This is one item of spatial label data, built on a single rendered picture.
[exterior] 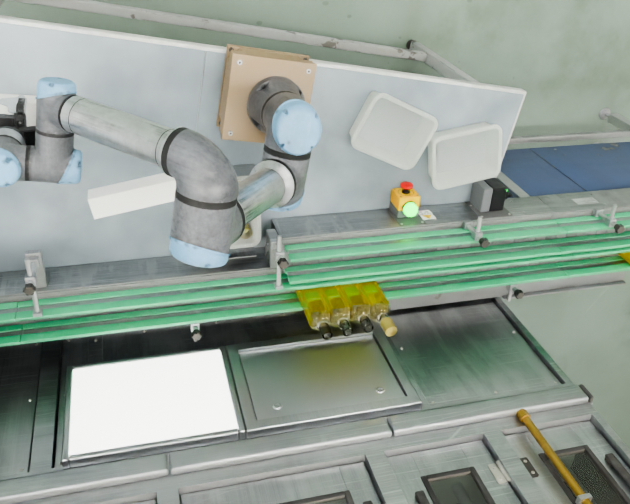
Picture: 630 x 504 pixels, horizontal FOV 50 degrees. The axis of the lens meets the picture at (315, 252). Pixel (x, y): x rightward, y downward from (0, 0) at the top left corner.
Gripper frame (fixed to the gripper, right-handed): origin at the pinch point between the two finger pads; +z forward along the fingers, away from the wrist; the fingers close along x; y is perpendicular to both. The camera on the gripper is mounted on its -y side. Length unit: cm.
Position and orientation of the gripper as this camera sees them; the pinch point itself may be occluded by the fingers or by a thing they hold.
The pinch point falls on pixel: (25, 112)
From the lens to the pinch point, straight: 184.0
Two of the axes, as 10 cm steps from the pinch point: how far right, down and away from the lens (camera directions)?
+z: -2.6, -5.1, 8.2
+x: -1.5, 8.6, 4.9
